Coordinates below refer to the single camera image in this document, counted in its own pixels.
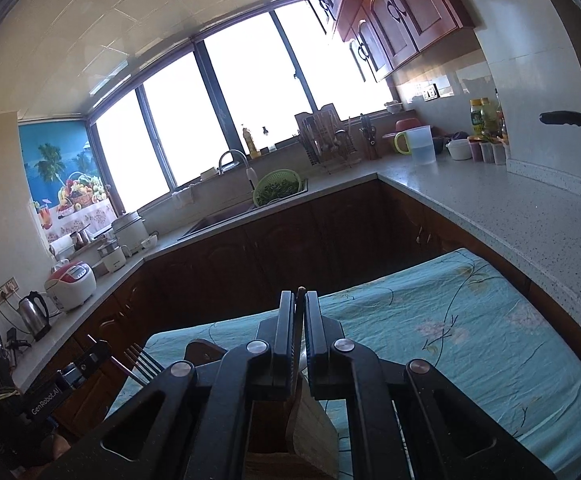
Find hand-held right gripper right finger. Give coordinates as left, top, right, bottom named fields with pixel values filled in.
left=305, top=290, right=557, bottom=480

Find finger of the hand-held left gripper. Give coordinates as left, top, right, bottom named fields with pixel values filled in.
left=73, top=340, right=114, bottom=378

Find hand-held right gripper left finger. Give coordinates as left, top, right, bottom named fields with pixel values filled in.
left=45, top=290, right=297, bottom=480

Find metal fork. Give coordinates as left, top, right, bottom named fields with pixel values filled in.
left=123, top=342, right=164, bottom=386

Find wooden utensil holder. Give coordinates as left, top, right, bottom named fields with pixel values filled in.
left=183, top=339, right=341, bottom=480

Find dish rack with utensils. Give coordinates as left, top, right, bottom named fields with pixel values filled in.
left=295, top=104, right=364, bottom=171

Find small dark appliance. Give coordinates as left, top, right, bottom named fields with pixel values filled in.
left=5, top=329, right=34, bottom=353

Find wooden lower cabinets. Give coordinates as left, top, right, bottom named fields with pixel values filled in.
left=53, top=177, right=581, bottom=436

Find wooden cabinets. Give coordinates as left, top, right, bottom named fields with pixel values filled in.
left=53, top=177, right=581, bottom=436
left=290, top=0, right=476, bottom=83

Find steel electric kettle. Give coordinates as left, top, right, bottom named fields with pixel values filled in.
left=18, top=291, right=54, bottom=342

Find white and red rice cooker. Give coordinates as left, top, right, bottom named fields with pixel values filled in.
left=44, top=260, right=96, bottom=313

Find small white cooker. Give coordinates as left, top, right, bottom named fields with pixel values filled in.
left=96, top=240, right=127, bottom=273

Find paper towel roll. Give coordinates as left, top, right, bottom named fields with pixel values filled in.
left=49, top=234, right=78, bottom=261

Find kitchen sink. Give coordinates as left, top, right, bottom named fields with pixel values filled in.
left=178, top=180, right=311, bottom=241

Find large white steamer pot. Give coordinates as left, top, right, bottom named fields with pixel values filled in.
left=110, top=210, right=150, bottom=256

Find teal floral tablecloth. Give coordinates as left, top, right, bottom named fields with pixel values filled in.
left=105, top=247, right=581, bottom=480

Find green colander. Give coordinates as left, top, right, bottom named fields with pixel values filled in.
left=253, top=169, right=304, bottom=207

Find metal kitchen faucet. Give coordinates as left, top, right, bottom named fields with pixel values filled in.
left=218, top=149, right=258, bottom=193

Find yellow bottle on windowsill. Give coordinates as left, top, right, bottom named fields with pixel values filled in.
left=242, top=125, right=261, bottom=158

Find knife block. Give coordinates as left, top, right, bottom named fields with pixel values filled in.
left=359, top=114, right=382, bottom=161

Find tropical fruit poster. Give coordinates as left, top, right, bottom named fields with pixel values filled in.
left=18, top=120, right=121, bottom=246

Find kitchen window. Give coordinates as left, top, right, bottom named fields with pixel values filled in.
left=88, top=0, right=396, bottom=211

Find white lidded container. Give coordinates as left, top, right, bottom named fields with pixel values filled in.
left=445, top=139, right=473, bottom=161

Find yellow oil bottle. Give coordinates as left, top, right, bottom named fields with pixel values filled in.
left=485, top=97, right=503, bottom=139
left=469, top=98, right=489, bottom=138

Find wooden upper cabinets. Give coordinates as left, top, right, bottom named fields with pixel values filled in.
left=290, top=0, right=476, bottom=83

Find black wok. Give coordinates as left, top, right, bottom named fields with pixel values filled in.
left=539, top=111, right=581, bottom=136

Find clear pitcher with green handle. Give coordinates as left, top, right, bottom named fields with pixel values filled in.
left=395, top=126, right=436, bottom=166

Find wall switch panel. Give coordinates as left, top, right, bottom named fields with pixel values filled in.
left=421, top=82, right=454, bottom=101

